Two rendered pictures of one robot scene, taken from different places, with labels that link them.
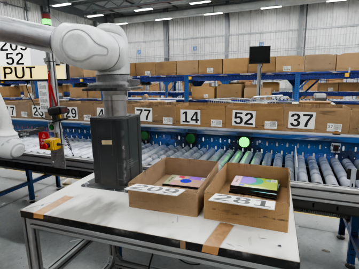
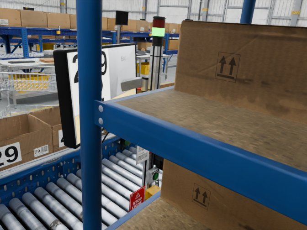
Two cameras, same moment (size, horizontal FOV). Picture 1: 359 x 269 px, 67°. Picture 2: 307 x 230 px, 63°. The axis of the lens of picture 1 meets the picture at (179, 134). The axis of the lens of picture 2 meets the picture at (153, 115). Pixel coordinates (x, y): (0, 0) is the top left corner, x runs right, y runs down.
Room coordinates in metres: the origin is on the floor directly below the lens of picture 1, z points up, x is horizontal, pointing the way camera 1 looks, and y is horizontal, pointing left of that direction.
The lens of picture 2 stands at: (1.48, 1.82, 1.63)
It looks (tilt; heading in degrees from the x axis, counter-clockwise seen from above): 20 degrees down; 287
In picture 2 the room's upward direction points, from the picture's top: 4 degrees clockwise
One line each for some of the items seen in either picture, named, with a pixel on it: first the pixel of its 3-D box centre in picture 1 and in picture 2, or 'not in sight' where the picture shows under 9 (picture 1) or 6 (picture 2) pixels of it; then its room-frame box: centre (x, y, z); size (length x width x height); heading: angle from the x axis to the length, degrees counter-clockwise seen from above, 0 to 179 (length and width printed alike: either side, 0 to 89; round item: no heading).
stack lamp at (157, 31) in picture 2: (46, 19); (158, 28); (1.79, 0.81, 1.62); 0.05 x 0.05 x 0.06
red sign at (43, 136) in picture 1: (47, 140); (141, 198); (1.79, 0.89, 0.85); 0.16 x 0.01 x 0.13; 68
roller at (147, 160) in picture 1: (157, 156); not in sight; (1.82, 0.15, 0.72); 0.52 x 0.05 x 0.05; 158
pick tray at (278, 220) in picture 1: (250, 190); not in sight; (1.02, -0.28, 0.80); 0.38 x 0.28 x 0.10; 158
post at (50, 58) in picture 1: (54, 102); (150, 143); (1.79, 0.81, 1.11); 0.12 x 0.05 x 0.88; 68
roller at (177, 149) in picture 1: (166, 156); not in sight; (1.79, 0.09, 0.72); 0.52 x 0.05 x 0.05; 158
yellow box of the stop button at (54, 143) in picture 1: (55, 144); (160, 193); (1.72, 0.80, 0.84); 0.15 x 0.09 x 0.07; 68
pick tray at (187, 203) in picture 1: (178, 181); not in sight; (1.13, 0.01, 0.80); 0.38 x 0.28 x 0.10; 160
